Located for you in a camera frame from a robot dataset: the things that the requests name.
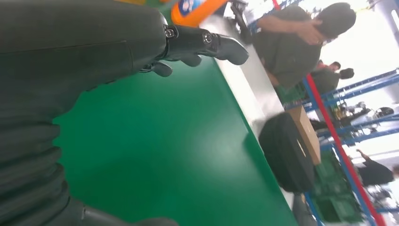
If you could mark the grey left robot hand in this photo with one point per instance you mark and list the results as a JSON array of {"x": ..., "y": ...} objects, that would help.
[{"x": 78, "y": 40}]

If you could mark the orange detergent bottle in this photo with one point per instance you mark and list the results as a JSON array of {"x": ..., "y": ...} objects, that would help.
[{"x": 193, "y": 12}]

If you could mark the black handheld device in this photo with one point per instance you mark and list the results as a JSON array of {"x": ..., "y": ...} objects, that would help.
[{"x": 241, "y": 18}]

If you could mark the person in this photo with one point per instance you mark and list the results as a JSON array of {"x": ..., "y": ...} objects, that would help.
[
  {"x": 325, "y": 79},
  {"x": 374, "y": 171},
  {"x": 286, "y": 53}
]

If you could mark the green crate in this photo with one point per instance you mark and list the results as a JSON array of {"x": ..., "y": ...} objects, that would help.
[
  {"x": 291, "y": 93},
  {"x": 336, "y": 193}
]

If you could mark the black carrying case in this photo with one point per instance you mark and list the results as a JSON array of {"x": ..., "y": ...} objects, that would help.
[{"x": 285, "y": 153}]

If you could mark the cardboard box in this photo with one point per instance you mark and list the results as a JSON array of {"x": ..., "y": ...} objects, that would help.
[{"x": 307, "y": 134}]

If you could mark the red pole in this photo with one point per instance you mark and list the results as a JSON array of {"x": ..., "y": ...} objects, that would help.
[{"x": 336, "y": 146}]

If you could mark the blue shelf rack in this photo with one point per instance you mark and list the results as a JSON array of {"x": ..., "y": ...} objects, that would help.
[{"x": 367, "y": 84}]

